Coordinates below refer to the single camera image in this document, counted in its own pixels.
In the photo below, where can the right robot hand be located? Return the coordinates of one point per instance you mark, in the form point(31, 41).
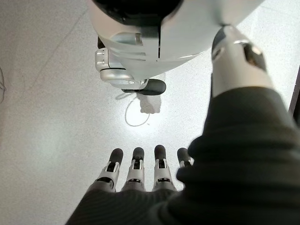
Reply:
point(234, 175)

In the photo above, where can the white robot leg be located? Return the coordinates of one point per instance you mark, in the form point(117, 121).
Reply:
point(182, 28)

